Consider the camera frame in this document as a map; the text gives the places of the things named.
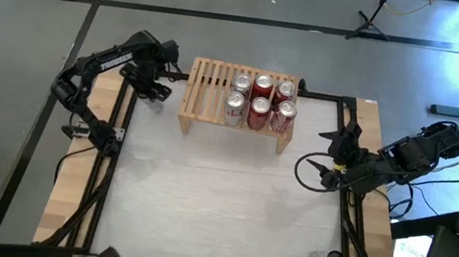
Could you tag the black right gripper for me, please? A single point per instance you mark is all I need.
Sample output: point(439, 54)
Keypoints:
point(347, 152)

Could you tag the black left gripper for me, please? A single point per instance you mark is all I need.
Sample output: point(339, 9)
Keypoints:
point(144, 76)

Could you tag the red cola can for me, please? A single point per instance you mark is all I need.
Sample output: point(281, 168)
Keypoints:
point(258, 114)
point(285, 90)
point(262, 84)
point(282, 119)

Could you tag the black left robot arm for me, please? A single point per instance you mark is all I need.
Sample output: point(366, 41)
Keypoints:
point(115, 61)

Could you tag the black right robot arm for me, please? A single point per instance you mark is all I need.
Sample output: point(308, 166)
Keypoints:
point(410, 155)

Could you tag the wooden slatted shelf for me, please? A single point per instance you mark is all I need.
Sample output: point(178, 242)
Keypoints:
point(207, 95)

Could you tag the black tripod stand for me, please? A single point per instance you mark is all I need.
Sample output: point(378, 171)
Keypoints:
point(367, 24)

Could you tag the black aluminium table frame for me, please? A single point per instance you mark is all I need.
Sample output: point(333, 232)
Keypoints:
point(325, 97)

